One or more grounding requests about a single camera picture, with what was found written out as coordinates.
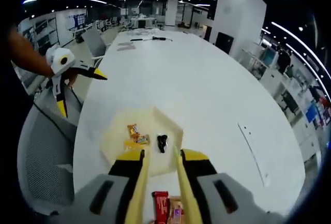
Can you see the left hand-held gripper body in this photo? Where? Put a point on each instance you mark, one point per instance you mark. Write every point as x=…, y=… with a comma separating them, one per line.
x=60, y=59

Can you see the beige hexagonal tray container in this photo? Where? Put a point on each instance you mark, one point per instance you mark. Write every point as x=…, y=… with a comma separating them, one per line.
x=161, y=164

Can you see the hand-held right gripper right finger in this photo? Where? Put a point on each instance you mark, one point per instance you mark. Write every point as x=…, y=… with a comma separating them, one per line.
x=219, y=195

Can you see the pink papers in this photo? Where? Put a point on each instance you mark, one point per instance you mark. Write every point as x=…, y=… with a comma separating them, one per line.
x=126, y=46

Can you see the small orange gold candy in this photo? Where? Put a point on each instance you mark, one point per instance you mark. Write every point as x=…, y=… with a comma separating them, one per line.
x=133, y=129
x=141, y=139

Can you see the long black tool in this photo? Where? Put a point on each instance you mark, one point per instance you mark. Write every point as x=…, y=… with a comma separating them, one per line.
x=155, y=38

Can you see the pale grey office chair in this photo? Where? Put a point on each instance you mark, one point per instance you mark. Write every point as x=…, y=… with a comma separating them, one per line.
x=95, y=43

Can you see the purple and beige snack packet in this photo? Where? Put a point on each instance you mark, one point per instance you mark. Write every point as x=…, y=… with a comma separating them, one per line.
x=175, y=209

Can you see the light blue screen monitor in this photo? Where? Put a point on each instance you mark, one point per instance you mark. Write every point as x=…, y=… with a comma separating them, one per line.
x=270, y=56

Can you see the black office chair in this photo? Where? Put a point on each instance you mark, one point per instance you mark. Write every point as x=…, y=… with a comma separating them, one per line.
x=291, y=102

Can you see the blue box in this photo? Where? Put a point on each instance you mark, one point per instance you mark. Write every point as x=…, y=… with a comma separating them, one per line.
x=311, y=112

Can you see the grey mesh office chair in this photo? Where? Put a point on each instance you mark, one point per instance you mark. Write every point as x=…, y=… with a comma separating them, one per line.
x=44, y=156

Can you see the red snack packet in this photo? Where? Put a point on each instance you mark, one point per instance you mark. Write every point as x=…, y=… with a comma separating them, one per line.
x=161, y=206

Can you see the black snack packet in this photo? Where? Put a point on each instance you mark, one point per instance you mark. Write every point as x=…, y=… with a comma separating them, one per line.
x=162, y=143

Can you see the yellow clear snack packet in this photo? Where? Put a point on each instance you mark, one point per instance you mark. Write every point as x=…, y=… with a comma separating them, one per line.
x=130, y=145

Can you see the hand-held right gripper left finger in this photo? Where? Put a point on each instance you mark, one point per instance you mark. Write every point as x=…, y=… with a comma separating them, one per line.
x=113, y=190

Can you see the person's left hand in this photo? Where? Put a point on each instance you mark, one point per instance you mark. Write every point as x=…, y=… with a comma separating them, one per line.
x=72, y=77

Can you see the black square panel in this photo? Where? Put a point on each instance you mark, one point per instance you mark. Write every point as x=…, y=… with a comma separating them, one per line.
x=224, y=41

